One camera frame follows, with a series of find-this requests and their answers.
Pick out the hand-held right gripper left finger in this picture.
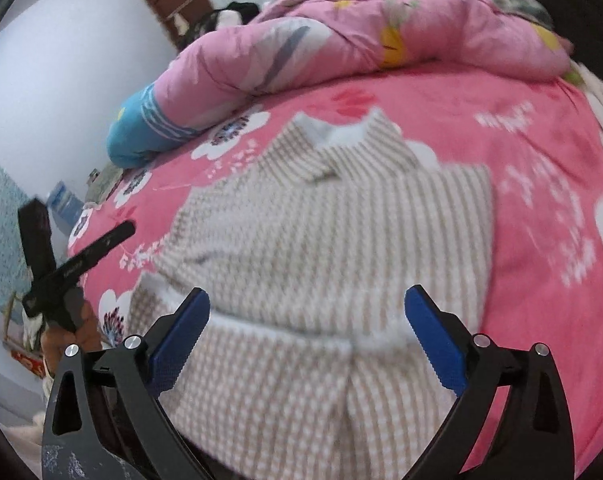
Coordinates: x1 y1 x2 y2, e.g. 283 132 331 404
42 287 212 480

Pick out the black clothes pile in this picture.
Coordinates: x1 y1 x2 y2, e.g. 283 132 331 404
179 2 262 48

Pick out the beige houndstooth coat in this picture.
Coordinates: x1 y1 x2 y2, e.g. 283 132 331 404
126 110 497 480

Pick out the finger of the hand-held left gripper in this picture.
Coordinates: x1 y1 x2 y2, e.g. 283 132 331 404
79 221 136 267

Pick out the teal patterned cloth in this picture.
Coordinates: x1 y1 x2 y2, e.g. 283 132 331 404
0 165 47 321

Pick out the pink and blue quilt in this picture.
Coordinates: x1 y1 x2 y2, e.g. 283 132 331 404
106 0 572 168

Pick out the green patterned pillow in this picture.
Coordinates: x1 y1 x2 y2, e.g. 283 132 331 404
494 0 555 28

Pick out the red box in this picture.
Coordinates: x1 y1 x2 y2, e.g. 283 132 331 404
10 347 50 378

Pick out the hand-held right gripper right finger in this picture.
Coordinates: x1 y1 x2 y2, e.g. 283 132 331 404
401 285 576 480

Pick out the pink floral blanket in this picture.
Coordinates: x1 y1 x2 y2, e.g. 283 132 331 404
66 67 603 476

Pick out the person's left hand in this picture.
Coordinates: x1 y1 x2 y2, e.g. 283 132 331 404
40 302 103 376

